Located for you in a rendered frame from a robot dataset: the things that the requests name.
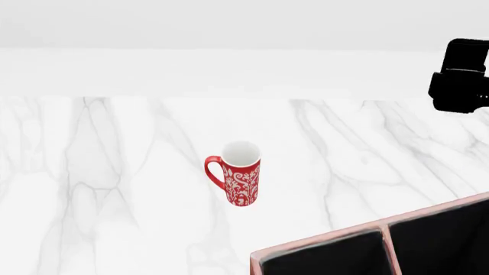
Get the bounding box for pink caddy with black compartments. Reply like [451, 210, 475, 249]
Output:
[249, 191, 489, 275]

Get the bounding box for red white patterned tall mug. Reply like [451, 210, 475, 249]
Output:
[203, 140, 262, 208]

